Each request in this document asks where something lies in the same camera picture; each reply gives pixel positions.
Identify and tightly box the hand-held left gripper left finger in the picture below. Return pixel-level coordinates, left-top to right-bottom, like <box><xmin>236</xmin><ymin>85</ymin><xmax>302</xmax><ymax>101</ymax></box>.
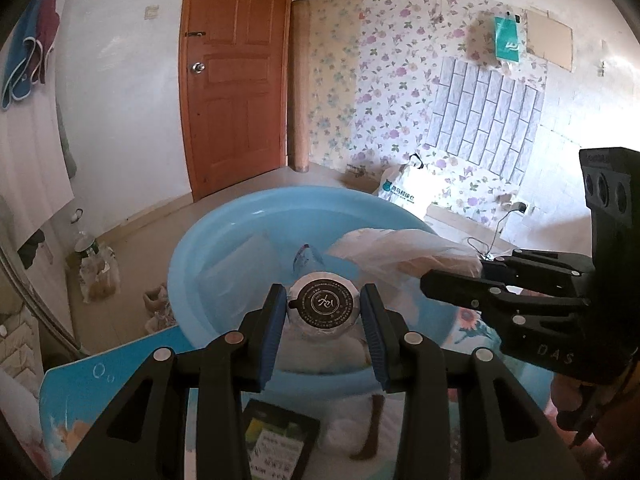
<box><xmin>60</xmin><ymin>282</ymin><xmax>289</xmax><ymax>480</ymax></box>

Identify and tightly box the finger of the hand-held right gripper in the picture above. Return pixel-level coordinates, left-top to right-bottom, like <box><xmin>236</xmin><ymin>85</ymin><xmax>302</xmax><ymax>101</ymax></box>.
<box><xmin>420</xmin><ymin>269</ymin><xmax>592</xmax><ymax>312</ymax></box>
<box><xmin>480</xmin><ymin>247</ymin><xmax>597</xmax><ymax>287</ymax></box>

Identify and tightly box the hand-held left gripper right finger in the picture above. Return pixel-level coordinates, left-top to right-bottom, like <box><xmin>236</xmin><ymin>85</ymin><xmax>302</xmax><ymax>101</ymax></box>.
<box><xmin>360</xmin><ymin>282</ymin><xmax>586</xmax><ymax>480</ymax></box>

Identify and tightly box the round foil-wrapped tea cake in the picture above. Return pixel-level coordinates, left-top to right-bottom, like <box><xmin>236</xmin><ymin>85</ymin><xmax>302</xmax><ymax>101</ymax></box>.
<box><xmin>285</xmin><ymin>270</ymin><xmax>361</xmax><ymax>343</ymax></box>

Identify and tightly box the blue plastic basin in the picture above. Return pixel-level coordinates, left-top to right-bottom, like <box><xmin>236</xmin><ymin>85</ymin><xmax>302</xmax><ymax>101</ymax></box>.
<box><xmin>167</xmin><ymin>185</ymin><xmax>463</xmax><ymax>401</ymax></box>

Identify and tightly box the printed desktop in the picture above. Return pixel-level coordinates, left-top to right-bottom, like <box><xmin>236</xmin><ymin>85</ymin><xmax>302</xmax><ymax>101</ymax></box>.
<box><xmin>40</xmin><ymin>305</ymin><xmax>556</xmax><ymax>480</ymax></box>

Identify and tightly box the person's right hand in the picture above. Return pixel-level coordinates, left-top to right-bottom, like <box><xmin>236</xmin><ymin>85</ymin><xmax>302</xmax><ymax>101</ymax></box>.
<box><xmin>550</xmin><ymin>355</ymin><xmax>640</xmax><ymax>466</ymax></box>

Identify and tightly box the clear flat plastic packet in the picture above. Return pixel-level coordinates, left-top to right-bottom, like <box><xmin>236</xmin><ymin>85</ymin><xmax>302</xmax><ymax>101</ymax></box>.
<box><xmin>197</xmin><ymin>232</ymin><xmax>281</xmax><ymax>306</ymax></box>

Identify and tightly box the clear plastic bag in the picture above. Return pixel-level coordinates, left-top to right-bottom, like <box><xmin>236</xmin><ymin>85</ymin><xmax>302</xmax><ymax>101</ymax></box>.
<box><xmin>327</xmin><ymin>227</ymin><xmax>483</xmax><ymax>281</ymax></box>

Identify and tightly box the blue patterned packet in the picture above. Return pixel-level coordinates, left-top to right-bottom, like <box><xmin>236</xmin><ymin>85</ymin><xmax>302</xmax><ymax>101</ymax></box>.
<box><xmin>292</xmin><ymin>242</ymin><xmax>326</xmax><ymax>278</ymax></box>

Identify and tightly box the black box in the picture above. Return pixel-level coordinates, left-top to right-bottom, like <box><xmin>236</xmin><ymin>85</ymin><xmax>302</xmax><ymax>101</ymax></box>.
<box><xmin>240</xmin><ymin>400</ymin><xmax>321</xmax><ymax>480</ymax></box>

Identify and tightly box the white plastic shopping bag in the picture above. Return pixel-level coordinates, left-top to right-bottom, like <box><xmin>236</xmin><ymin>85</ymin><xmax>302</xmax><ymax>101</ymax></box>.
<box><xmin>377</xmin><ymin>154</ymin><xmax>441</xmax><ymax>218</ymax></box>

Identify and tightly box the clear bag of scraps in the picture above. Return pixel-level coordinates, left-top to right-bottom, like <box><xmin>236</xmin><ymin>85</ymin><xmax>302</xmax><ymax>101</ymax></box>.
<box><xmin>80</xmin><ymin>245</ymin><xmax>121</xmax><ymax>303</ymax></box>

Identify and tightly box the brown cardboard sheet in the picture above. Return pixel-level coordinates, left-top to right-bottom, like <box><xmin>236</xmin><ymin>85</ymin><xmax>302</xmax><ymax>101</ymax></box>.
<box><xmin>527</xmin><ymin>10</ymin><xmax>573</xmax><ymax>71</ymax></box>

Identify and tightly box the metal clothes rack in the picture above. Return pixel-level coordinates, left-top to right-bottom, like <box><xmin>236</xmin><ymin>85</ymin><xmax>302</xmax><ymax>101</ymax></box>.
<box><xmin>0</xmin><ymin>245</ymin><xmax>81</xmax><ymax>356</ymax></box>

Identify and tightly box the green paper bag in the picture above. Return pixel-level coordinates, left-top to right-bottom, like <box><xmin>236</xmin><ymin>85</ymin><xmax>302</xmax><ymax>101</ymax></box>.
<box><xmin>494</xmin><ymin>12</ymin><xmax>526</xmax><ymax>63</ymax></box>

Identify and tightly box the brown wooden door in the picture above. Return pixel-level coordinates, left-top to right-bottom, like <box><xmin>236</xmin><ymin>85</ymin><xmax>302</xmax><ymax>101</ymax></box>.
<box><xmin>179</xmin><ymin>0</ymin><xmax>297</xmax><ymax>203</ymax></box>

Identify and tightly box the blue towel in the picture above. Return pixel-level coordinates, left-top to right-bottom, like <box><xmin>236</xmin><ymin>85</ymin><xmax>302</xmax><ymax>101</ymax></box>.
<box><xmin>0</xmin><ymin>0</ymin><xmax>41</xmax><ymax>111</ymax></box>

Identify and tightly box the maroon towel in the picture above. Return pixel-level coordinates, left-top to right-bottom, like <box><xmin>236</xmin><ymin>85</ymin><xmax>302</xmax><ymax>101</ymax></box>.
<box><xmin>30</xmin><ymin>0</ymin><xmax>61</xmax><ymax>83</ymax></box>

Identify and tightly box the charging cable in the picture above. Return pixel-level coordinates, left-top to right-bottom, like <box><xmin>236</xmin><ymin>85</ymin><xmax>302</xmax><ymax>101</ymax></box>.
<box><xmin>467</xmin><ymin>200</ymin><xmax>532</xmax><ymax>261</ymax></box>

